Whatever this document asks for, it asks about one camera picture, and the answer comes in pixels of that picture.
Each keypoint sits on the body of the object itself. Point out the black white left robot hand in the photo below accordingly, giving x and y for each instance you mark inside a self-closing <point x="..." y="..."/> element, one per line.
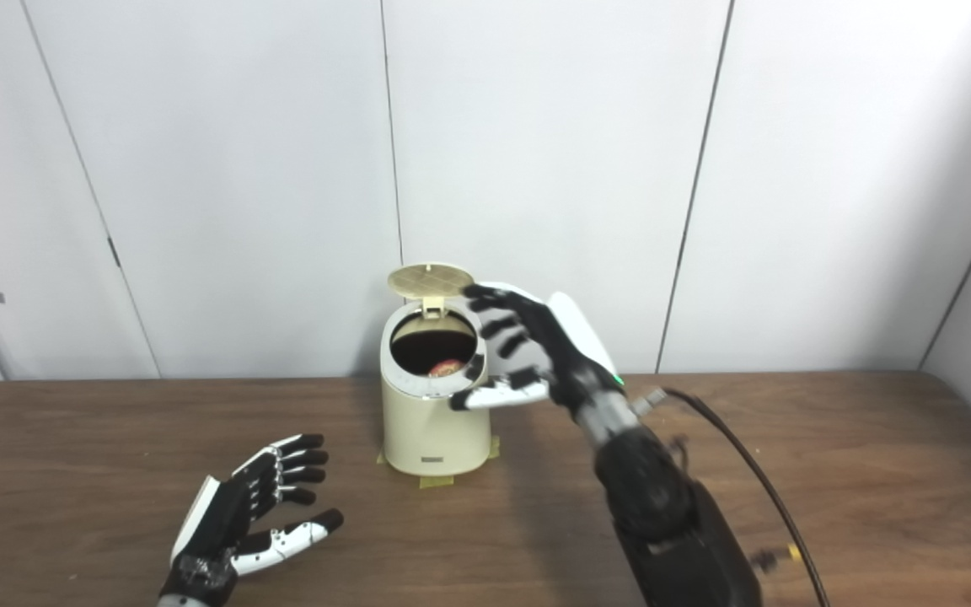
<point x="220" y="523"/>

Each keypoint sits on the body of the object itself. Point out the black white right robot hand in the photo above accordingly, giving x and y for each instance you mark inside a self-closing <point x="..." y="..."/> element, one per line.
<point x="565" y="354"/>

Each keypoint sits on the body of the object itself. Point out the red apple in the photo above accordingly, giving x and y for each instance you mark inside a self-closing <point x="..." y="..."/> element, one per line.
<point x="446" y="368"/>

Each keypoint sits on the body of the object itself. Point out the round cream bin lid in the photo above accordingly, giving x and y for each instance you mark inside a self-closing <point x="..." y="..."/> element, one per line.
<point x="431" y="280"/>

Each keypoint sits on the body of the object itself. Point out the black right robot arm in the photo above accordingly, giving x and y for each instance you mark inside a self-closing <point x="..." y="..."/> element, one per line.
<point x="671" y="523"/>

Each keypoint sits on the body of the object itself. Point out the cream-colored cylindrical bin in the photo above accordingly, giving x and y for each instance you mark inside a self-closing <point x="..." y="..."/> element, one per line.
<point x="435" y="434"/>

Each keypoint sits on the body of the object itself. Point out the black wall panel hinge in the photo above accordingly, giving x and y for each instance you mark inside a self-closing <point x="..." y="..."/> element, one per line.
<point x="114" y="252"/>

